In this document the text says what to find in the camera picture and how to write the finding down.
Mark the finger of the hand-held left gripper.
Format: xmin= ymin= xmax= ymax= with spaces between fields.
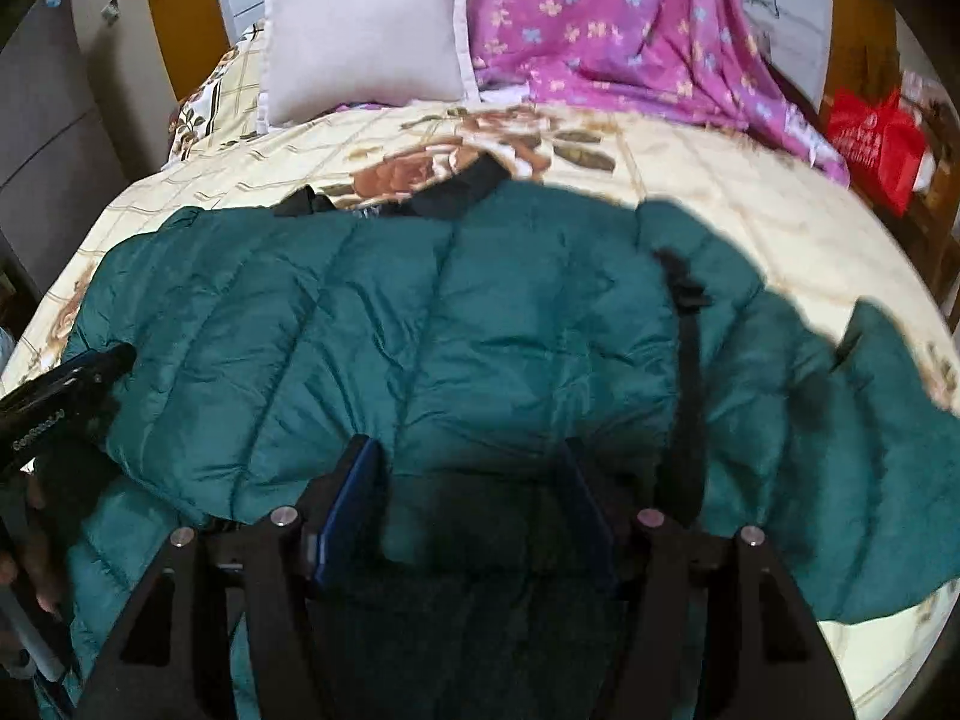
xmin=66 ymin=343 xmax=138 ymax=407

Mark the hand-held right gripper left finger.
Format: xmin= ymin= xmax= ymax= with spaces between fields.
xmin=75 ymin=435 xmax=385 ymax=720

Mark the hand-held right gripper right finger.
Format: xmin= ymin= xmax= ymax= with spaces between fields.
xmin=557 ymin=441 xmax=856 ymax=720

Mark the green puffer jacket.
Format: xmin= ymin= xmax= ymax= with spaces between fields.
xmin=34 ymin=154 xmax=960 ymax=720

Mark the person's left hand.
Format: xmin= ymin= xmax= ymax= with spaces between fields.
xmin=0 ymin=469 xmax=72 ymax=620

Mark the white metal tube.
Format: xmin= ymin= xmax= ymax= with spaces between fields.
xmin=0 ymin=577 xmax=70 ymax=685

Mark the grey refrigerator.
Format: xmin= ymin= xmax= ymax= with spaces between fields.
xmin=0 ymin=0 xmax=181 ymax=256

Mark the cream floral bedspread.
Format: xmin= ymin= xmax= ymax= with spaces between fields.
xmin=0 ymin=22 xmax=960 ymax=713

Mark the wooden bed headboard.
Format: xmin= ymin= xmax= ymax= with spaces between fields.
xmin=142 ymin=0 xmax=897 ymax=136

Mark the white pillow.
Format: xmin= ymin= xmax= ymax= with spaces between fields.
xmin=259 ymin=0 xmax=481 ymax=128

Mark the wooden nightstand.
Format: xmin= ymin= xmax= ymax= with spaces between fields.
xmin=896 ymin=67 xmax=960 ymax=297

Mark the red bag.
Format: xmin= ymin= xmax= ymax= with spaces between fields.
xmin=825 ymin=86 xmax=931 ymax=218

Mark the purple floral blanket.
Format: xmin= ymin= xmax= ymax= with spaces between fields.
xmin=300 ymin=0 xmax=852 ymax=185

